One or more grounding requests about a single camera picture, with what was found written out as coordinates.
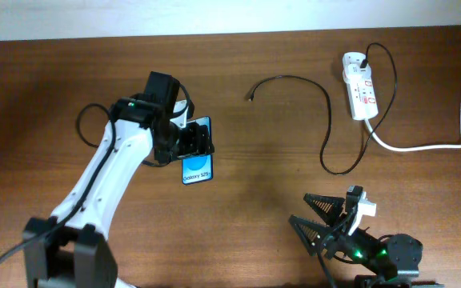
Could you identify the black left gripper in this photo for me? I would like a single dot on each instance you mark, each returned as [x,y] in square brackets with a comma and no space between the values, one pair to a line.
[198,142]

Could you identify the blue Galaxy smartphone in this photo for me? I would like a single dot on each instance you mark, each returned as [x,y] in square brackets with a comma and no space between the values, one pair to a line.
[198,169]

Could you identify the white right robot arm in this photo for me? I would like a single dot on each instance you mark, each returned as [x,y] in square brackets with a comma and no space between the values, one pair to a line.
[393,259]

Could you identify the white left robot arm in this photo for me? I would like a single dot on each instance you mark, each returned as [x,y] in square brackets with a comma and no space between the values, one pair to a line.
[70,248]

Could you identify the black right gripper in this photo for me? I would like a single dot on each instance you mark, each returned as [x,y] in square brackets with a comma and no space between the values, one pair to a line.
[337,237]

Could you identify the white power strip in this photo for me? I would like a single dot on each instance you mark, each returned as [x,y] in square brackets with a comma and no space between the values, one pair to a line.
[361,94]

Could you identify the white charger plug adapter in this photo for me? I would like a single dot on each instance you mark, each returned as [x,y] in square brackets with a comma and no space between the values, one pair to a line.
[353,72]

